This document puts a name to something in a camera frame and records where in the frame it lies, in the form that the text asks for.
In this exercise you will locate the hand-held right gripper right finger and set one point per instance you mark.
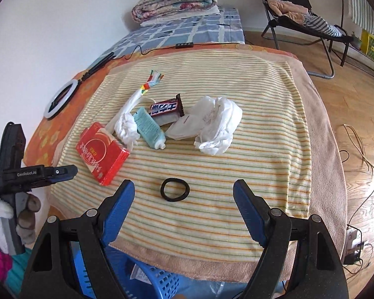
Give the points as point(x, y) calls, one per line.
point(247, 211)

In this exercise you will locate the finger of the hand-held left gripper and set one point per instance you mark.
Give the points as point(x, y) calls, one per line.
point(64, 172)

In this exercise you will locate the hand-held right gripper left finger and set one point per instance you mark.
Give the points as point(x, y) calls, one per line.
point(124, 201)

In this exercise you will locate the small white tissue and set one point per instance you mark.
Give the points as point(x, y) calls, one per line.
point(126, 127)

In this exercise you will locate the blue plastic basket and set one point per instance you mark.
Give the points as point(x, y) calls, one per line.
point(165, 283)

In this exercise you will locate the person's left hand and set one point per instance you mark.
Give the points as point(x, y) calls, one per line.
point(26, 219)

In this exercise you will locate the striped yellow blanket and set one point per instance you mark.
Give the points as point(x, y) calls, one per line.
point(224, 187)

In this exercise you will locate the red cardboard box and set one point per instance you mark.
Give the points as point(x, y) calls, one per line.
point(99, 152)

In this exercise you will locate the white labelled plastic bag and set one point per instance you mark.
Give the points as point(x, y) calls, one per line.
point(143, 271)

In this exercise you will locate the teal squeeze tube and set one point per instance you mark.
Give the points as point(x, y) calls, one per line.
point(147, 127)

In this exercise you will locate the flat white packet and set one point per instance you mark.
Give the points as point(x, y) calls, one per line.
point(184, 128)

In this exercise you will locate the beige fleece blanket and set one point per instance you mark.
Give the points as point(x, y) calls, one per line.
point(324, 149)

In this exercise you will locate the brown chocolate bar wrapper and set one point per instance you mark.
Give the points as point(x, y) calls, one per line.
point(165, 107)

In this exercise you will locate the white power strip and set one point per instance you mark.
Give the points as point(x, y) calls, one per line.
point(350, 236)

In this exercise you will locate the black tripod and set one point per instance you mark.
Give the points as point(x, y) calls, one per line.
point(96, 65)

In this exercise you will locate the blue checkered bedsheet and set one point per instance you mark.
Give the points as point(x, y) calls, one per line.
point(190, 28)

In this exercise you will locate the grey striped garment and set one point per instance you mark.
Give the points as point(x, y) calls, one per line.
point(321, 26)

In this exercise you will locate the folded floral quilt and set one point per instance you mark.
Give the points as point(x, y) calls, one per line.
point(174, 1)

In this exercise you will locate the white folded sheet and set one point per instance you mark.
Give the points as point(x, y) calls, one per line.
point(207, 11)

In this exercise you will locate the yellow crate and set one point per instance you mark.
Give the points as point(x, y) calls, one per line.
point(372, 46)

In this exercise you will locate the beige garment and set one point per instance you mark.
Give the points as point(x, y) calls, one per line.
point(286, 7)

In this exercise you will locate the black metal rack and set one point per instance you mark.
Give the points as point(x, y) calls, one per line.
point(342, 6)

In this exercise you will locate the green striped hanging towel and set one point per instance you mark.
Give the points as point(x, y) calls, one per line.
point(360, 6)

